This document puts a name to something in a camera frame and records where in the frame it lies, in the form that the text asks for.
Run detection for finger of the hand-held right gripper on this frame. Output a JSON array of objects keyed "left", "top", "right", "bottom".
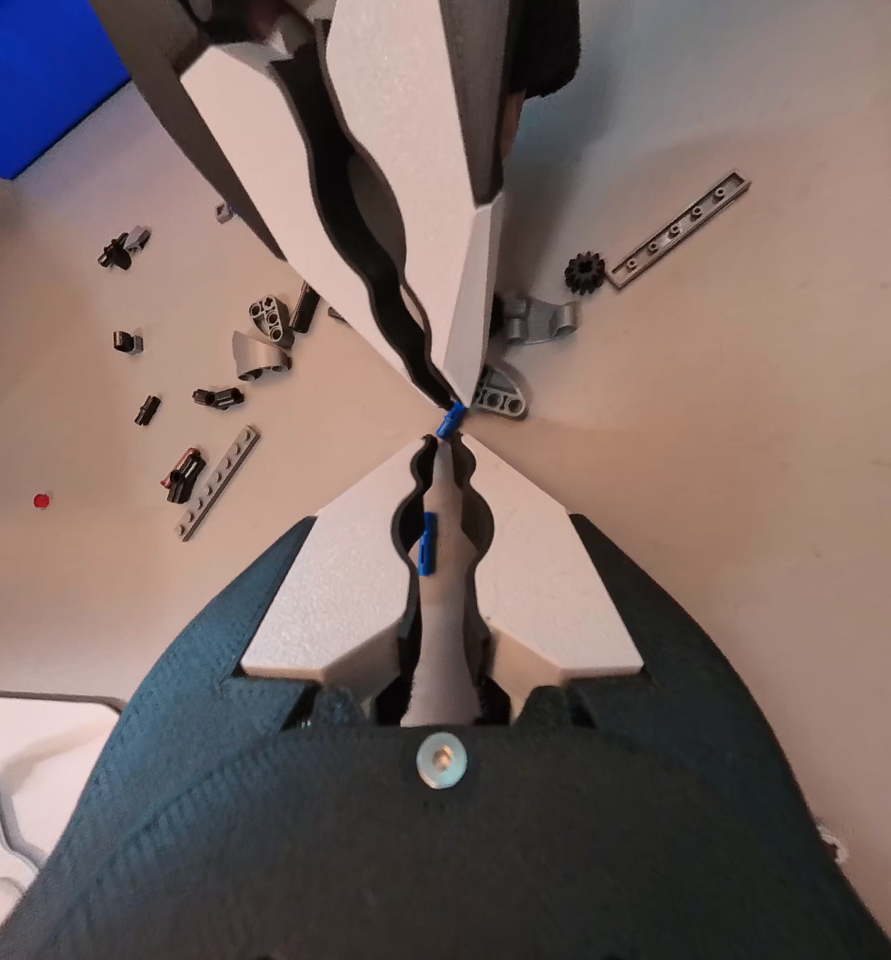
[
  {"left": 324, "top": 0, "right": 523, "bottom": 408},
  {"left": 179, "top": 0, "right": 456, "bottom": 412}
]

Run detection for grey curved lego panel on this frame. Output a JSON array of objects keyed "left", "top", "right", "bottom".
[{"left": 231, "top": 330, "right": 294, "bottom": 384}]

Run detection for black and red lego connector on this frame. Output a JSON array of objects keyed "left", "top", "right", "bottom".
[{"left": 160, "top": 447, "right": 208, "bottom": 504}]

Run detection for long dark grey lego plate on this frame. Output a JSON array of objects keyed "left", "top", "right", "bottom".
[{"left": 610, "top": 171, "right": 753, "bottom": 292}]

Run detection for grey triangular lego liftarm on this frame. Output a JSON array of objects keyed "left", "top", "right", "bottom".
[{"left": 471, "top": 362, "right": 529, "bottom": 419}]

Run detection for white moulded tray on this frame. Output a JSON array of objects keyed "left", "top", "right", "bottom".
[{"left": 0, "top": 690, "right": 128, "bottom": 960}]

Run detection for grey lego technic beam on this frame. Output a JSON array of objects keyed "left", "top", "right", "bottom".
[{"left": 249, "top": 294, "right": 297, "bottom": 350}]

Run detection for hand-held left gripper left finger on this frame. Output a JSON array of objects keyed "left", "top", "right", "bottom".
[{"left": 241, "top": 437, "right": 439, "bottom": 723}]

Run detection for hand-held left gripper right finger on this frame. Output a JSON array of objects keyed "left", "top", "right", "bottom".
[{"left": 449, "top": 437, "right": 646, "bottom": 720}]

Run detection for blue plastic bin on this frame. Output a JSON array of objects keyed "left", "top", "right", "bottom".
[{"left": 0, "top": 0, "right": 133, "bottom": 181}]

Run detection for black and grey lego connector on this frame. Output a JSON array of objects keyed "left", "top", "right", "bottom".
[{"left": 97, "top": 225, "right": 153, "bottom": 270}]

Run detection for black lego gear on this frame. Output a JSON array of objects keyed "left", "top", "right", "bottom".
[{"left": 564, "top": 251, "right": 606, "bottom": 295}]

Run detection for light grey lego plate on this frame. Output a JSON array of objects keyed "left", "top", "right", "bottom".
[{"left": 175, "top": 425, "right": 262, "bottom": 543}]

